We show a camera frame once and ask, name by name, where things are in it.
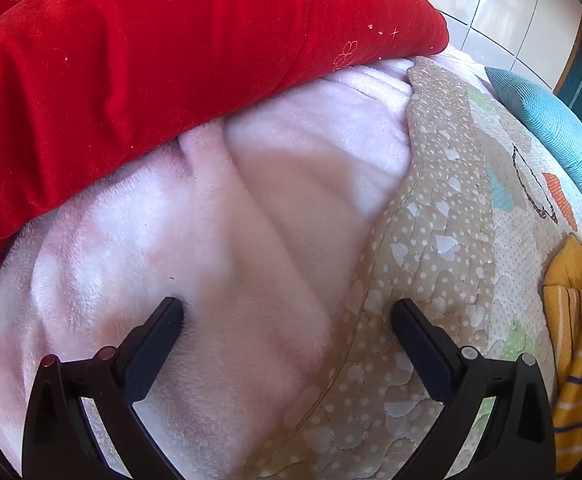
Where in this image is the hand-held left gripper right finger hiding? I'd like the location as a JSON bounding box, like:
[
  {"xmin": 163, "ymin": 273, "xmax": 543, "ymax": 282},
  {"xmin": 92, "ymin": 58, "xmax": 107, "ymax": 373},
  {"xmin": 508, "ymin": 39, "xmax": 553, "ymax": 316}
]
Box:
[{"xmin": 391, "ymin": 298, "xmax": 556, "ymax": 480}]

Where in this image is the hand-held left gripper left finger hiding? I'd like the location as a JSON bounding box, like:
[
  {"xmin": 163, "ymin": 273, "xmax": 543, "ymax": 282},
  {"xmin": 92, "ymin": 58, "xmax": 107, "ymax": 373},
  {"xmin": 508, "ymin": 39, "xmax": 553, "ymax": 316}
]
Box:
[{"xmin": 22, "ymin": 296, "xmax": 186, "ymax": 480}]

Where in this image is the patterned quilted bedspread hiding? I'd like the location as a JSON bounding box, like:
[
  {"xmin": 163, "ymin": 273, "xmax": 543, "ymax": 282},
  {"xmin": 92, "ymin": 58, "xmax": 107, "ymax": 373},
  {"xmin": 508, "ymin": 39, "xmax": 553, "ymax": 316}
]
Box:
[{"xmin": 256, "ymin": 52, "xmax": 582, "ymax": 480}]

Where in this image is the pink fleece blanket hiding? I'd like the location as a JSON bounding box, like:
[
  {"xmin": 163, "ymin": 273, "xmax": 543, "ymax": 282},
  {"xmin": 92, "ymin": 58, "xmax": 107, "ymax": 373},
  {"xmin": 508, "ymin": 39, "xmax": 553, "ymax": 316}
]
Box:
[{"xmin": 0, "ymin": 57, "xmax": 416, "ymax": 480}]

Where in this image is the blue knitted pillow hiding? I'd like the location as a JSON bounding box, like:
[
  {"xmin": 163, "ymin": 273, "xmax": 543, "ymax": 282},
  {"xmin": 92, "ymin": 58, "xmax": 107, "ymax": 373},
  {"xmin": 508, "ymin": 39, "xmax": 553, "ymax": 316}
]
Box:
[{"xmin": 485, "ymin": 66, "xmax": 582, "ymax": 218}]

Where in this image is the red embroidered blanket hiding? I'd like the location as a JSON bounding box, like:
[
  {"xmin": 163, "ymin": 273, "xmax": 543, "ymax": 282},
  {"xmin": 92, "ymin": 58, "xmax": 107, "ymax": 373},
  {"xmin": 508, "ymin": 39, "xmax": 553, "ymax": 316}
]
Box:
[{"xmin": 0, "ymin": 0, "xmax": 450, "ymax": 321}]

